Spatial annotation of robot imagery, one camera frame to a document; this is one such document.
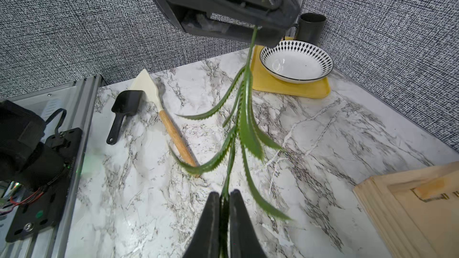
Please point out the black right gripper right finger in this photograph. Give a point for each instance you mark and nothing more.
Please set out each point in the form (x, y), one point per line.
(243, 239)

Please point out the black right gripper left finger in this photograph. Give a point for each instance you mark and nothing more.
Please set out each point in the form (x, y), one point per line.
(205, 241)

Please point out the blue carnation stem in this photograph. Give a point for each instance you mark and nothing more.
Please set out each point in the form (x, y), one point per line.
(252, 140)

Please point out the wooden clothes rack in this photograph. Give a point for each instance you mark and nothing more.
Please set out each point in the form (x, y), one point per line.
(416, 213)

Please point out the black mug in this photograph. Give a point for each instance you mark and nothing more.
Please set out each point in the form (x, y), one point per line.
(309, 27)

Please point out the white striped rim bowl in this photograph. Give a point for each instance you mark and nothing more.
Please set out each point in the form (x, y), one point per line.
(296, 62)

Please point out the yellow tray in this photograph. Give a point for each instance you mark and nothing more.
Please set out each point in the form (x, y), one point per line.
(263, 81)

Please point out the wooden handle spatula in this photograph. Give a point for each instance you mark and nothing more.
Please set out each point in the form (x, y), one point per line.
(144, 82)

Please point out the black handle scraper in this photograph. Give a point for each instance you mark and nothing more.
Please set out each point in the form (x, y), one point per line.
(126, 104)

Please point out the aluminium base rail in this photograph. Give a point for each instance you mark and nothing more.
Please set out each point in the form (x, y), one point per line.
(44, 135)

